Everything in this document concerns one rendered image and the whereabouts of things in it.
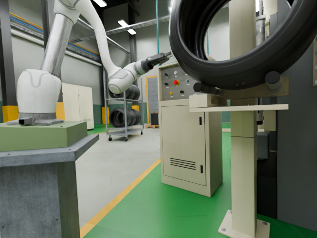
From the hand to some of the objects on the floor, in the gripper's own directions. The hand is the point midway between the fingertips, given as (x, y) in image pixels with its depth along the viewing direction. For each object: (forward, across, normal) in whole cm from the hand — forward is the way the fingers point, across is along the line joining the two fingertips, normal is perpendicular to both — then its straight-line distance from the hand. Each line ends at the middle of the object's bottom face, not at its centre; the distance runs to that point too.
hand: (171, 53), depth 90 cm
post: (+15, +34, +115) cm, 121 cm away
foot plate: (+15, +34, +115) cm, 121 cm away
